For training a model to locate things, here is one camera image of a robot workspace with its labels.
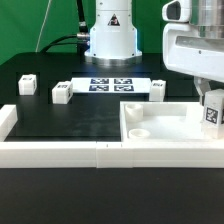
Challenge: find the black cable bundle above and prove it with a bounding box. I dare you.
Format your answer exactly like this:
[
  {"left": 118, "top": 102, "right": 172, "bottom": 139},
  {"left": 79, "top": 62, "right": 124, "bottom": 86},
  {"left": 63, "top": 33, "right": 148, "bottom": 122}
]
[{"left": 41, "top": 0, "right": 92, "bottom": 54}]

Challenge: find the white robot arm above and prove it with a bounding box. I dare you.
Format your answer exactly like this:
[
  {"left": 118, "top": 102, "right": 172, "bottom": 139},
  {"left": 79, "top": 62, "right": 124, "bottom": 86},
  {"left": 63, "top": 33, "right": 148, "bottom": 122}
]
[{"left": 85, "top": 0, "right": 224, "bottom": 96}]

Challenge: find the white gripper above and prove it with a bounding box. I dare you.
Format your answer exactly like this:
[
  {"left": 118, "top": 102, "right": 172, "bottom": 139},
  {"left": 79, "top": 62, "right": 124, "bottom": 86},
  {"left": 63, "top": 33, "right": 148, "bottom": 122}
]
[{"left": 162, "top": 0, "right": 224, "bottom": 105}]

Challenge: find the green backdrop curtain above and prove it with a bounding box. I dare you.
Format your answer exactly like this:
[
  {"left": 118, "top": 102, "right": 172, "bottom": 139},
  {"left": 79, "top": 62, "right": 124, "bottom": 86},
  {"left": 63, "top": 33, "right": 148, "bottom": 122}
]
[{"left": 0, "top": 0, "right": 170, "bottom": 65}]

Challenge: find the white thin cable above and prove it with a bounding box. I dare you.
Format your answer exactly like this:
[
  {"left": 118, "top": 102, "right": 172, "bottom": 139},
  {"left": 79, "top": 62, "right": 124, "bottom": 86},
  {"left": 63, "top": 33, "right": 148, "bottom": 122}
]
[{"left": 35, "top": 0, "right": 53, "bottom": 53}]

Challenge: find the white U-shaped obstacle fence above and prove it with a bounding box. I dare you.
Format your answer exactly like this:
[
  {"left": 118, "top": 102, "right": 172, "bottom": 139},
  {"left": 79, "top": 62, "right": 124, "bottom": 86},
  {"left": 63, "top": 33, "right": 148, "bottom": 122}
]
[{"left": 0, "top": 105, "right": 224, "bottom": 168}]

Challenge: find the white square tabletop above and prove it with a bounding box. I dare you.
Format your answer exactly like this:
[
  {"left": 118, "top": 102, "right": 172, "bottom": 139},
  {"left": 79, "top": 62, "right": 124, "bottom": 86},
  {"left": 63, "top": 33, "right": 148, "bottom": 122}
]
[{"left": 120, "top": 101, "right": 224, "bottom": 142}]

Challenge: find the white sheet with AprilTags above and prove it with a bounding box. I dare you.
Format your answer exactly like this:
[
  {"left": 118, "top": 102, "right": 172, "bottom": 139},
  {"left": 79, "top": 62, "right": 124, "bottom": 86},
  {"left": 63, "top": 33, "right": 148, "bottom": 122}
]
[{"left": 72, "top": 78, "right": 151, "bottom": 93}]

